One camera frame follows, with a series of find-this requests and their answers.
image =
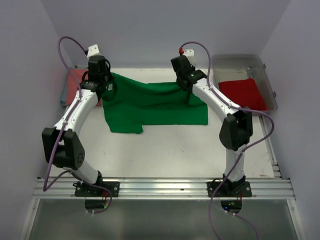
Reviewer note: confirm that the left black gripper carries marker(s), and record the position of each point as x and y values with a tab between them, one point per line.
109	74

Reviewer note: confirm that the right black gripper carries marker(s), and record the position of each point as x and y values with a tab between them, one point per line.
193	67

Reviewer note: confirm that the green polo shirt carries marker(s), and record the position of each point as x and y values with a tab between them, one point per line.
129	105

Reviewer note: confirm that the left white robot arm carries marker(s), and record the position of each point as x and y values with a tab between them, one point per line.
61	143

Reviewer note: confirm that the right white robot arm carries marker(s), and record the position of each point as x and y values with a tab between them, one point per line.
237	126

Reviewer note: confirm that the pink folded shirt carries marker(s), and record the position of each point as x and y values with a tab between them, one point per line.
78	73

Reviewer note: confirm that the clear plastic bin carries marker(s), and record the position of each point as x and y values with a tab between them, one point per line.
242	78

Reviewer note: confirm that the red folded shirt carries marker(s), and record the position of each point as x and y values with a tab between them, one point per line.
244	93

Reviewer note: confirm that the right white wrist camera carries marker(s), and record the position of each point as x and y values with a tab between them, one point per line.
190	54

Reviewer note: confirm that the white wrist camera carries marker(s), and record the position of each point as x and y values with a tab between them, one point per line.
190	54
93	50

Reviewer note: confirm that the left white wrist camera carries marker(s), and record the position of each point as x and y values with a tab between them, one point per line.
93	50

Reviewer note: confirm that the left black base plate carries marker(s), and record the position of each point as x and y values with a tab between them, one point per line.
106	188

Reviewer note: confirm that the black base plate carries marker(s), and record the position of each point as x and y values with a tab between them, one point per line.
229	189
106	188

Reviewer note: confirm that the aluminium mounting rail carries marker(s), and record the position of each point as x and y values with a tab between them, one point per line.
173	189

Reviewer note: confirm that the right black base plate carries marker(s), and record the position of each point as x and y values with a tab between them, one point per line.
229	189

